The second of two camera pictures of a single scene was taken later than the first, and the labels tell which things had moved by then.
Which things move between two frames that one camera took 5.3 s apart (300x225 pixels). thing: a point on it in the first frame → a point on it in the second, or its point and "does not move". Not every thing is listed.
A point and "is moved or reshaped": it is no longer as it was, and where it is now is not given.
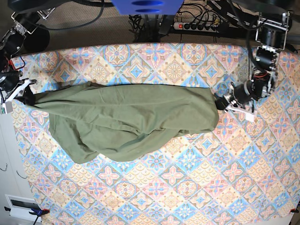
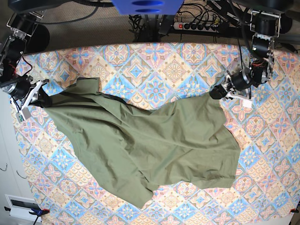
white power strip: (197, 26) does not move
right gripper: (239, 100) → (236, 86)
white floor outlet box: (20, 206) does not move
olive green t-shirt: (112, 123) is moved or reshaped
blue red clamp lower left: (37, 212) does not move
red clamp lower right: (294, 210) does not move
